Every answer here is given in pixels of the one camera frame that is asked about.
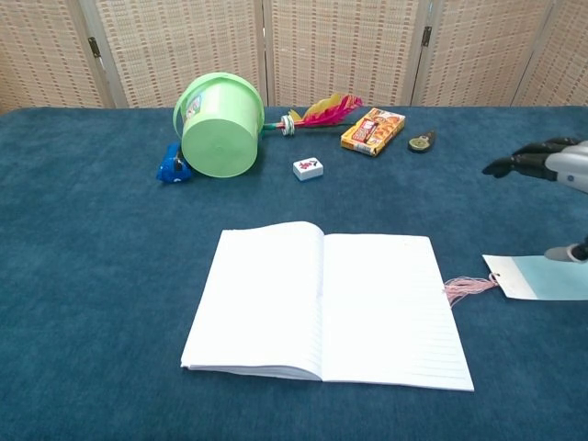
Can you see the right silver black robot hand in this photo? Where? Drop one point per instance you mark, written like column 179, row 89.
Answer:
column 542, row 161

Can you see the blue white bookmark pink tassel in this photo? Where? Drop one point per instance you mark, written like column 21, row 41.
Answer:
column 551, row 280

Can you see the yellow cover lined notebook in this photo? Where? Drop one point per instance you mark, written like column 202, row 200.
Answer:
column 367, row 312

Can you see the black screen hinge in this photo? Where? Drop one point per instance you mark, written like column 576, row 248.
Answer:
column 94, row 48
column 426, row 37

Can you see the yellow curry box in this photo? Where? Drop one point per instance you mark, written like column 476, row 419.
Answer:
column 372, row 133

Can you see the colourful feather shuttlecock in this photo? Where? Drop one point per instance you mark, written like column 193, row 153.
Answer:
column 328, row 115

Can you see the white mahjong tile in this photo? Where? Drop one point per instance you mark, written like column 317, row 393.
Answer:
column 308, row 169

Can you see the green plastic bucket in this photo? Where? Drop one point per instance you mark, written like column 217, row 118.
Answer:
column 220, row 138

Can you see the woven folding screen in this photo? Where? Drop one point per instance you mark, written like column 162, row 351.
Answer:
column 184, row 46

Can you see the dark blue table cloth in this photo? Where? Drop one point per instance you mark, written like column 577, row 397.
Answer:
column 92, row 275

